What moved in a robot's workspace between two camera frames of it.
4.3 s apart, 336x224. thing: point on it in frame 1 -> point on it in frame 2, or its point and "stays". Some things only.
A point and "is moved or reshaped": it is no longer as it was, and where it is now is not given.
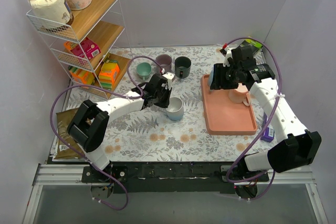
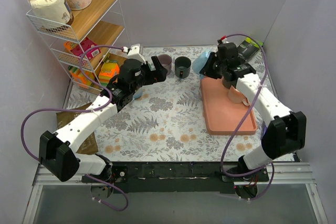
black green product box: (251, 45) stays
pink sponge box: (86, 49) stays
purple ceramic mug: (165, 61) stays
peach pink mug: (240, 95) stays
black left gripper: (163, 97) -> (151, 70)
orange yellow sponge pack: (81, 76) stays
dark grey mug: (182, 66) stays
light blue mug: (210, 79) -> (199, 61)
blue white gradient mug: (175, 111) is moved or reshaped
